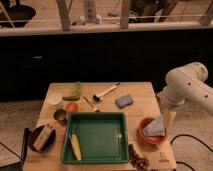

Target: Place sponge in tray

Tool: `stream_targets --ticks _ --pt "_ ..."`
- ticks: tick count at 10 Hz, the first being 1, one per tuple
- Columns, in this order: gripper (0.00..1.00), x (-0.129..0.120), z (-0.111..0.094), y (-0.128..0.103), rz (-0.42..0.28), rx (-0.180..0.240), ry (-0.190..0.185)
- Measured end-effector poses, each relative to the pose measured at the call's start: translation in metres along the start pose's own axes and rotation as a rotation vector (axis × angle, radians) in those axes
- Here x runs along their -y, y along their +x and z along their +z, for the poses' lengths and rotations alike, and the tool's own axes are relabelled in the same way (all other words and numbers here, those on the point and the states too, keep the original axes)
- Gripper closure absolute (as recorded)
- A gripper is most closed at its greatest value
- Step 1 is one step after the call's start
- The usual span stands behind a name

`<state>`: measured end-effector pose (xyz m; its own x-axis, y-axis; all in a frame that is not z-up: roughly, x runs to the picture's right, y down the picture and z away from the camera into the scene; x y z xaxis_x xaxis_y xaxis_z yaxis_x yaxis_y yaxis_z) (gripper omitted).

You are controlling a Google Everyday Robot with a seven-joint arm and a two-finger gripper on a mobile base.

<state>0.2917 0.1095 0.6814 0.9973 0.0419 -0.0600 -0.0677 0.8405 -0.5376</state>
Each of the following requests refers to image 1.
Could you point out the white handled brush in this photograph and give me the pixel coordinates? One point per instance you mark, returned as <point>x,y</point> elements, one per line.
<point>100,96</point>

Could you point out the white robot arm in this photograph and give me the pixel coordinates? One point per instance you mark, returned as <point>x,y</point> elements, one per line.
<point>185,83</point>

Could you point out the yellow corn cob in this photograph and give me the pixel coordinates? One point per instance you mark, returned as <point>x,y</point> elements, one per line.
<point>75,146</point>

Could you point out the metal spoon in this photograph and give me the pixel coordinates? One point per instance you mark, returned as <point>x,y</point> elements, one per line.
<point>95,109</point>

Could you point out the wooden table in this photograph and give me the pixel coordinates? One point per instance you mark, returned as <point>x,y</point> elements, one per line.
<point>145,104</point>

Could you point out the small metal cup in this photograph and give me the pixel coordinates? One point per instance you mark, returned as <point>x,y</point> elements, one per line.
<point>60,115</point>

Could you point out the sandwich slice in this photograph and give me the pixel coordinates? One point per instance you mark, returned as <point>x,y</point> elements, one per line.
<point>43,137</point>

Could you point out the orange tomato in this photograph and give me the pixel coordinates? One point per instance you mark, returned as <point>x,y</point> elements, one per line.
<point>71,107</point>

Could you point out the grey blue cloth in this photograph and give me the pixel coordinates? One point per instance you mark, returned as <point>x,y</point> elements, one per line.
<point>155,127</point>

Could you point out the blue sponge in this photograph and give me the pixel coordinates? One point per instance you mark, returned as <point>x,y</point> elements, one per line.
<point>124,101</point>

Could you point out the orange bowl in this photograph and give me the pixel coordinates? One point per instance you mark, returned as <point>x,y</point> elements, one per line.
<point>149,139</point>

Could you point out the bunch of dark grapes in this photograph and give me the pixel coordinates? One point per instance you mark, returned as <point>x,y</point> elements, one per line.
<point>138,162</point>

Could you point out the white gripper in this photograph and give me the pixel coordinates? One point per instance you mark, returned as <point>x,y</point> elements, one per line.
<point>166,105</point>

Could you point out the green plastic tray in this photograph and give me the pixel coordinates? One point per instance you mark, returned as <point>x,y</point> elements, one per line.
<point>102,137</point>

